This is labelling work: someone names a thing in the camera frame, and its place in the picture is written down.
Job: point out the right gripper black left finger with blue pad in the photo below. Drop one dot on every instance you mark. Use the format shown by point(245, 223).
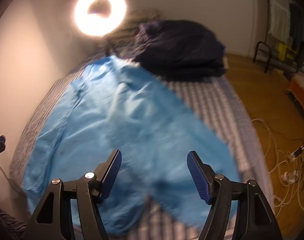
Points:
point(92, 189)

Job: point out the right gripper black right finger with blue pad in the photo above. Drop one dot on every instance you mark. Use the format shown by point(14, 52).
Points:
point(216, 191)

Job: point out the light blue garment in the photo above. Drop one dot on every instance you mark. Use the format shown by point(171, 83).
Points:
point(118, 105)

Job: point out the dark navy clothes pile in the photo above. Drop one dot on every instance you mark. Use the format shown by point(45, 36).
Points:
point(179, 50)

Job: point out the blue white striped bed cover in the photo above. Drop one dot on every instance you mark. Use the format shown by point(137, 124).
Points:
point(214, 100)

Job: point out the patterned pillow at bed head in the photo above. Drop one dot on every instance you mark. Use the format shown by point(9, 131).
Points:
point(125, 33)

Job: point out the white hanging cloth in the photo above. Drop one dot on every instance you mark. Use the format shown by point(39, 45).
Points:
point(279, 19)

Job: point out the bright ring light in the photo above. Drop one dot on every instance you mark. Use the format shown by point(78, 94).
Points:
point(99, 17)

